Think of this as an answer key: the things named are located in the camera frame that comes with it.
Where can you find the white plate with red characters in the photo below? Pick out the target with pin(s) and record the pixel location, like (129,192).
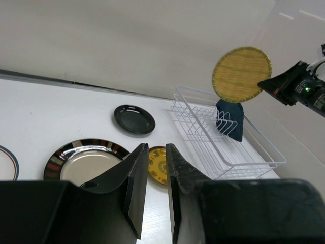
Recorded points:
(9,165)

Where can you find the yellow patterned small plate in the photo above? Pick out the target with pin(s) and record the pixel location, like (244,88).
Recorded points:
(157,167)

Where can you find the dark blue leaf-shaped dish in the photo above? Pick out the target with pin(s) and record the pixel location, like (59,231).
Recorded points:
(229,119)

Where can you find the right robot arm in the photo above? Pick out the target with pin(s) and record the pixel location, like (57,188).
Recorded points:
(301,83)

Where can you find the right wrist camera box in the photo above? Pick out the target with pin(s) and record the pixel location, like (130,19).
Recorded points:
(320,58)

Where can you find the large brown-rimmed beige plate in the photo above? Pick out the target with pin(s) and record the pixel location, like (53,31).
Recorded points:
(82,160)

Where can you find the white wire dish rack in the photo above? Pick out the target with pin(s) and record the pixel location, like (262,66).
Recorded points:
(193,112)

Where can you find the round bamboo woven plate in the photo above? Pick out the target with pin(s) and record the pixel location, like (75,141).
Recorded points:
(237,73)

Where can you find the small black round plate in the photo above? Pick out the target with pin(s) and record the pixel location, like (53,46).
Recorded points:
(134,119)

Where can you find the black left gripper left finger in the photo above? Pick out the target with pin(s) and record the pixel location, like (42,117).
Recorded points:
(106,209)

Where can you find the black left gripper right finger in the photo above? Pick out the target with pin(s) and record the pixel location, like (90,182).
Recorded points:
(203,210)

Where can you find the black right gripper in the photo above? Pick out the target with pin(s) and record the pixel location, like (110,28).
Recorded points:
(295,85)

